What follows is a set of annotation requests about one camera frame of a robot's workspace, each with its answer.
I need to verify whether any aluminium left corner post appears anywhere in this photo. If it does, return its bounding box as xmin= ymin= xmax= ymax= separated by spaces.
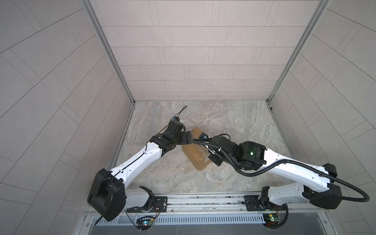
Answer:
xmin=81 ymin=0 xmax=135 ymax=106

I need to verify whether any black corrugated cable conduit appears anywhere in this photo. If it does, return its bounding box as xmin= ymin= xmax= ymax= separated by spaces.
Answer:
xmin=189 ymin=137 xmax=371 ymax=203

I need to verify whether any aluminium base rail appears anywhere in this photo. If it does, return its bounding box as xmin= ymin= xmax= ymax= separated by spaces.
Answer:
xmin=126 ymin=190 xmax=328 ymax=216

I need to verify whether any brown cardboard express box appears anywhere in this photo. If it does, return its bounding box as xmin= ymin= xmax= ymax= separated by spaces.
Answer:
xmin=182 ymin=144 xmax=212 ymax=171

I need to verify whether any aluminium right corner post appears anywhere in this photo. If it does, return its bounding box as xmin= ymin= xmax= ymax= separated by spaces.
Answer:
xmin=267 ymin=0 xmax=330 ymax=107

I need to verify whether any left green circuit board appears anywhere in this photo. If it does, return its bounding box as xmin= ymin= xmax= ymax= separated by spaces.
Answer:
xmin=137 ymin=216 xmax=155 ymax=227

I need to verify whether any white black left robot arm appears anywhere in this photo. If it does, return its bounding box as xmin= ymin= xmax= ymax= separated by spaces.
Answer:
xmin=87 ymin=117 xmax=192 ymax=221

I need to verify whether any right green circuit board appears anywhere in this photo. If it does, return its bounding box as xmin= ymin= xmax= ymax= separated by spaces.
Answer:
xmin=263 ymin=213 xmax=281 ymax=228

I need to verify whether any aluminium corner post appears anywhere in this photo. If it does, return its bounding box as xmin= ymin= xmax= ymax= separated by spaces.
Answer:
xmin=267 ymin=0 xmax=330 ymax=107
xmin=81 ymin=0 xmax=135 ymax=106

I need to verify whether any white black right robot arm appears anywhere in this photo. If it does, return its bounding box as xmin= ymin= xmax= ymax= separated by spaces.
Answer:
xmin=207 ymin=136 xmax=343 ymax=209

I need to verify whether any green circuit board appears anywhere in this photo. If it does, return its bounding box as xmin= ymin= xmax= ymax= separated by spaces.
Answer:
xmin=263 ymin=213 xmax=281 ymax=228
xmin=137 ymin=216 xmax=155 ymax=227

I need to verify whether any white slotted vent strip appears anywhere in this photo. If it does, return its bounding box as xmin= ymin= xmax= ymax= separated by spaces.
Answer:
xmin=155 ymin=213 xmax=266 ymax=225

